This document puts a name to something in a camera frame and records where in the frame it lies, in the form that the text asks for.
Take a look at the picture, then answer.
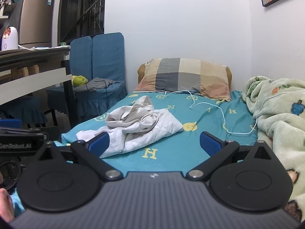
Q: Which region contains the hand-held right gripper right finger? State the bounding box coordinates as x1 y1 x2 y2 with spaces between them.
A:
186 131 277 181

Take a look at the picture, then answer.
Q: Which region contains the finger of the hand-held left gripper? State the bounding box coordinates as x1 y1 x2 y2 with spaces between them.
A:
0 119 23 130

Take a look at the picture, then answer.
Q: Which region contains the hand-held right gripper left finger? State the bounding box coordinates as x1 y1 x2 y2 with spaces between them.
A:
36 132 124 181

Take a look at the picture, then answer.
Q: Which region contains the white printed shirt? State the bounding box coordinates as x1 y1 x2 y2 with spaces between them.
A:
76 108 184 159

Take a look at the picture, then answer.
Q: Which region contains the person's left hand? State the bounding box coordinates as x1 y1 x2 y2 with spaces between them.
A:
0 188 15 223

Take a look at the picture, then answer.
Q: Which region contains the blue covered chair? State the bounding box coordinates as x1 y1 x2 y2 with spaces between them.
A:
0 95 49 128
70 36 93 80
46 32 128 127

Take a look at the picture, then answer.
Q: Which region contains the teal printed bed sheet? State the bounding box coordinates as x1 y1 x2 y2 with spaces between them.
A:
54 91 259 172

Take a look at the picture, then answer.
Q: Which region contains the white table with black legs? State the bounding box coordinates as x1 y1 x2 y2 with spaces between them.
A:
0 46 78 130

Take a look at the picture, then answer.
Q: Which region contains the grey cloth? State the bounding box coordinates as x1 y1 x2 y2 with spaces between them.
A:
75 77 121 92

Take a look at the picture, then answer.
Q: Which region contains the green fleece blanket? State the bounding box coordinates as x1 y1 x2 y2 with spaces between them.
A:
241 76 305 223

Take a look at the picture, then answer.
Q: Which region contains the plaid pillow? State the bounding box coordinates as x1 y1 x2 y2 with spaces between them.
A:
133 58 231 102

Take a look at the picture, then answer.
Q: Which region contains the brown pillow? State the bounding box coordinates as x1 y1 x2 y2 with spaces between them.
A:
137 63 233 89

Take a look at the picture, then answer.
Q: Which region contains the white humidifier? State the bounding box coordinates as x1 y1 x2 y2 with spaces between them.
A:
1 26 20 51

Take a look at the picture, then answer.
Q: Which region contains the silver refrigerator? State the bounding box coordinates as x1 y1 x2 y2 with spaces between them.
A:
18 0 55 49

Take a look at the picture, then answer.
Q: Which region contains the dark glass door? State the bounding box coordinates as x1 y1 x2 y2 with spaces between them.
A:
57 0 107 46

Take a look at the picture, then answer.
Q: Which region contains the white charging cable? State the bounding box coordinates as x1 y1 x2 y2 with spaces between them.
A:
164 85 304 134

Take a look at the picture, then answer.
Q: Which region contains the thin black cable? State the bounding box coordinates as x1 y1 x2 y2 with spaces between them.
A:
94 79 111 112

